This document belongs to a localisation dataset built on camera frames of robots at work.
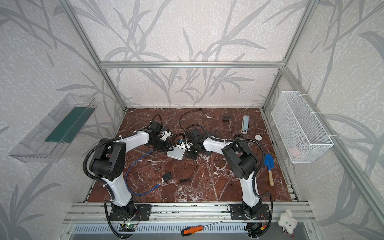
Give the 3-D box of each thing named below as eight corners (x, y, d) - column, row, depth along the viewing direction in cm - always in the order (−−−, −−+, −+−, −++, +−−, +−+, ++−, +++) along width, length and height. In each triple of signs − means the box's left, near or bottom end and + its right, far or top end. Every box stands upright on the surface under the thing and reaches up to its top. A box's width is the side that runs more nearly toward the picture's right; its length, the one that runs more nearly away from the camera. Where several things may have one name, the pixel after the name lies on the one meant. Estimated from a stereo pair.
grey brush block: (241, 133, 108) (242, 127, 103) (242, 120, 116) (244, 115, 111) (246, 134, 107) (248, 128, 102) (247, 121, 115) (249, 115, 110)
